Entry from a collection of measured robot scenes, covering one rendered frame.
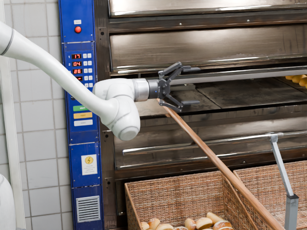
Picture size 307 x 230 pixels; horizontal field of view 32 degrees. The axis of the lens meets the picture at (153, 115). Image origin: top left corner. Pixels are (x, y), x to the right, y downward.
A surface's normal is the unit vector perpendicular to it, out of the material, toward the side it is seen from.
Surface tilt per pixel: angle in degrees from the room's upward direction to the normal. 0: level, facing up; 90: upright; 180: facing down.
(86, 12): 90
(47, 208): 90
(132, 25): 90
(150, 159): 70
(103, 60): 90
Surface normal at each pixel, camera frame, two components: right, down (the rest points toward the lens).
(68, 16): 0.25, 0.29
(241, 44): 0.23, -0.05
